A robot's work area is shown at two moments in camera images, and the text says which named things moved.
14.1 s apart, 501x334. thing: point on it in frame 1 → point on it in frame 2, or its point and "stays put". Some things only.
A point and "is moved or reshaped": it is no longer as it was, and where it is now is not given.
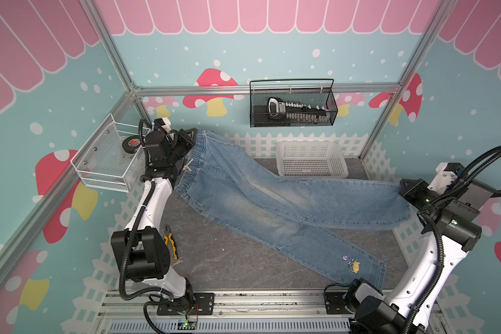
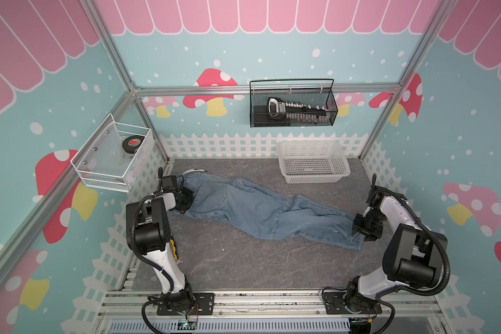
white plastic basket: (311, 159) stays put
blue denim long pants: (278, 213) is moved or reshaped
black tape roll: (131, 143) stays put
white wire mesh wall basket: (101, 161) stays put
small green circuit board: (186, 325) stays put
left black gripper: (188, 142) → (190, 198)
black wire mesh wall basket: (292, 103) stays put
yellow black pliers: (170, 236) stays put
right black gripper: (410, 192) → (370, 236)
